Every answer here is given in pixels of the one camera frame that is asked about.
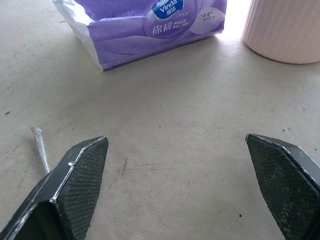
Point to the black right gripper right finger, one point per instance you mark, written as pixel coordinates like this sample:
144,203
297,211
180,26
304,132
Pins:
285,185

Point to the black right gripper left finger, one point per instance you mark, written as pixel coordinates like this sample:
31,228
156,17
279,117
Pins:
67,190

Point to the pink ribbed container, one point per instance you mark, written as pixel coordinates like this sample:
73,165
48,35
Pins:
285,30

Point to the purple Vinda tissue pack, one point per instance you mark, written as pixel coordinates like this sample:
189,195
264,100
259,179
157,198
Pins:
150,32

